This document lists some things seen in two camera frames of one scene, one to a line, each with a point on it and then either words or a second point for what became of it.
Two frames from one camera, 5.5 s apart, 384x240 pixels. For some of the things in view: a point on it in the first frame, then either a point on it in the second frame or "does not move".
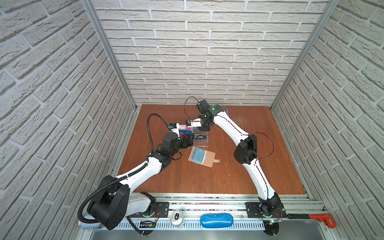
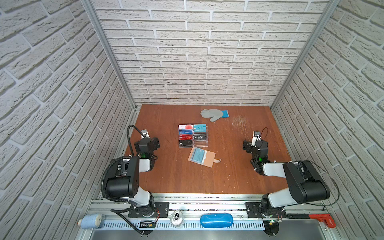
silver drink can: (176, 218) does not move
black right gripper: (205, 128) -> (248, 145)
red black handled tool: (325, 218) does not move
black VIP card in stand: (201, 137) does not move
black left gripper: (187, 143) -> (155, 143)
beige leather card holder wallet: (203, 157) does not move
